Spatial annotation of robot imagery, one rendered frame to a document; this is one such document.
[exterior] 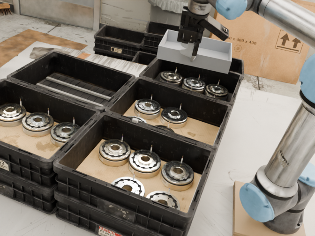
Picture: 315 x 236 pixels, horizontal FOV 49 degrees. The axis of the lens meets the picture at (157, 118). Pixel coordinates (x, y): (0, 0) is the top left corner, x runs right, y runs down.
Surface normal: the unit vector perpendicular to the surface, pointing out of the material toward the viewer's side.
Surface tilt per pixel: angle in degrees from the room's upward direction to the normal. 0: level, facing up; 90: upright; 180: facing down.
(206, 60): 88
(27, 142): 0
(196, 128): 0
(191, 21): 107
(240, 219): 1
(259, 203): 98
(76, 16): 90
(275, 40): 77
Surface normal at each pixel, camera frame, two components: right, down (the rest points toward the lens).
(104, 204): -0.34, 0.50
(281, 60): -0.16, 0.29
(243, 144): 0.14, -0.81
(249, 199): -0.85, 0.32
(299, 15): -0.47, -0.38
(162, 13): -0.56, 0.47
